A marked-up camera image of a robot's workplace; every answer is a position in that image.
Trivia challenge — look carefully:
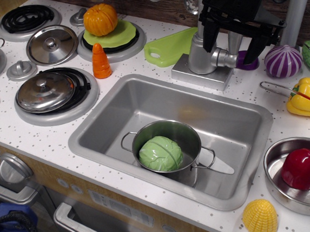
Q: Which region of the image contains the grey plastic sink basin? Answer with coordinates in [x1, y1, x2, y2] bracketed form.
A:
[68, 74, 273, 211]

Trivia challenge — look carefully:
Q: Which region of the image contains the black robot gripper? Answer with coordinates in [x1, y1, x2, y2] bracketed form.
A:
[200, 0, 286, 65]

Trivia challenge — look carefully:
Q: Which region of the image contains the grey toy knife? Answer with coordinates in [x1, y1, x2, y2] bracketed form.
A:
[199, 156, 235, 175]

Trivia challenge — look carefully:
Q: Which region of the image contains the grey stove knob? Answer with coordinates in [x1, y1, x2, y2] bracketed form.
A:
[69, 8, 87, 27]
[6, 61, 37, 82]

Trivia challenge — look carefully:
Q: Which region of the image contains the green round plate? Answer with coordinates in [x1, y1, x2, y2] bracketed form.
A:
[83, 19, 137, 48]

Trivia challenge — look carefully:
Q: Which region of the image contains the steel round pan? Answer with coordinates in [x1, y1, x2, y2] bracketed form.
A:
[263, 137, 310, 215]

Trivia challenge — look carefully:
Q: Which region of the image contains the grey vertical post right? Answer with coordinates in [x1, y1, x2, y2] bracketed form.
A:
[280, 0, 308, 48]

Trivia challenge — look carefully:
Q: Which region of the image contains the yellow toy corn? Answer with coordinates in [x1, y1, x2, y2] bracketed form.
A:
[242, 199, 278, 232]

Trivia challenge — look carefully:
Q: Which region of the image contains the purple toy cup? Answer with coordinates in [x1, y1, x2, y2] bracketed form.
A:
[236, 50, 260, 71]

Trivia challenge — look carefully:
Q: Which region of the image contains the red toy pepper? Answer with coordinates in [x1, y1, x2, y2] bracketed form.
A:
[281, 148, 310, 190]

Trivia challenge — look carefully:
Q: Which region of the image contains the steel pot lid lower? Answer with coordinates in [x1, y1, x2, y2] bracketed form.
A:
[16, 72, 75, 113]

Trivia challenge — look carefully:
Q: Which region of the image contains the green toy cabbage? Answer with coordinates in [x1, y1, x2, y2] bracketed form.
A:
[138, 136, 183, 172]

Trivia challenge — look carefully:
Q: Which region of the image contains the silver toy faucet base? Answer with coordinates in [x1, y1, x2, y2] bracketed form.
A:
[164, 0, 248, 96]

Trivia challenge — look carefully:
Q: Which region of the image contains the metal wire utensil handle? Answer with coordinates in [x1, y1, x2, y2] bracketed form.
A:
[259, 81, 293, 97]

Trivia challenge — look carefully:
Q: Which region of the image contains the green plastic cutting board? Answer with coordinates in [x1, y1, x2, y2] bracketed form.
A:
[144, 27, 197, 68]

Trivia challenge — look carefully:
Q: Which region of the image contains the steel pot with handles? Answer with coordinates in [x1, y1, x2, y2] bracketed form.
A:
[121, 120, 216, 182]

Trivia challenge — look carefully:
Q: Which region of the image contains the orange toy carrot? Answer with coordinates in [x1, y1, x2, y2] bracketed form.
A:
[92, 43, 112, 79]

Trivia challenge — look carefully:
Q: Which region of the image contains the black coil burner back left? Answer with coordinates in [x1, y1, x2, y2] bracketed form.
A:
[0, 4, 62, 42]

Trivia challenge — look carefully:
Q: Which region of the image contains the grey oven door handle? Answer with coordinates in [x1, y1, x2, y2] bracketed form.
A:
[0, 185, 40, 205]

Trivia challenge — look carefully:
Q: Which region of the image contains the steel pot lid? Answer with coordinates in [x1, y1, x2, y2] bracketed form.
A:
[16, 72, 75, 113]
[26, 24, 78, 67]

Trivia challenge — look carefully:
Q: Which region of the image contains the purple toy onion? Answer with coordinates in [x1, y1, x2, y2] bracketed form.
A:
[264, 45, 302, 78]

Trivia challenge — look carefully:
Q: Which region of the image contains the grey stove knob middle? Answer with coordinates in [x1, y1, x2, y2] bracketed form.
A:
[6, 61, 37, 82]

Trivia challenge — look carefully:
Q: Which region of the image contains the blue object bottom left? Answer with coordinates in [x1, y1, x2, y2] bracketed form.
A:
[0, 203, 38, 232]

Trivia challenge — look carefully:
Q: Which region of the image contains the silver faucet lever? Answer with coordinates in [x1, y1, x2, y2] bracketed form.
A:
[211, 48, 238, 69]

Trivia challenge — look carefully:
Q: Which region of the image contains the orange toy pumpkin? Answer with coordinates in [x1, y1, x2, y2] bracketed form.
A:
[83, 3, 118, 37]

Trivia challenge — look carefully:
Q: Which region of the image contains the burner under lower lid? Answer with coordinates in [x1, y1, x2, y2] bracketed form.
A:
[15, 67, 100, 127]

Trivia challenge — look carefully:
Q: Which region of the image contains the yellow toy bell pepper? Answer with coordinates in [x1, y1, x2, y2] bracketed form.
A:
[286, 77, 310, 117]

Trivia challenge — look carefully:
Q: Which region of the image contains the grey oven dial knob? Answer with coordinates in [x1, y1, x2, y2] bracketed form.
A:
[0, 153, 33, 184]

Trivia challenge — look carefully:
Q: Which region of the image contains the steel pot lid upper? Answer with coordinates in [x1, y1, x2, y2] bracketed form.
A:
[26, 24, 78, 67]

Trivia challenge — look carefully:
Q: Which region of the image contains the burner under green plate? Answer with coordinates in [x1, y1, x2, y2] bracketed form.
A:
[76, 23, 146, 63]

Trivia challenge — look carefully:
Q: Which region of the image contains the grey stove knob top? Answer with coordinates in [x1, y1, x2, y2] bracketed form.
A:
[69, 8, 87, 27]

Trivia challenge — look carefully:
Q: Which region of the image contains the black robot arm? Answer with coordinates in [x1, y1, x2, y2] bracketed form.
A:
[199, 0, 286, 65]

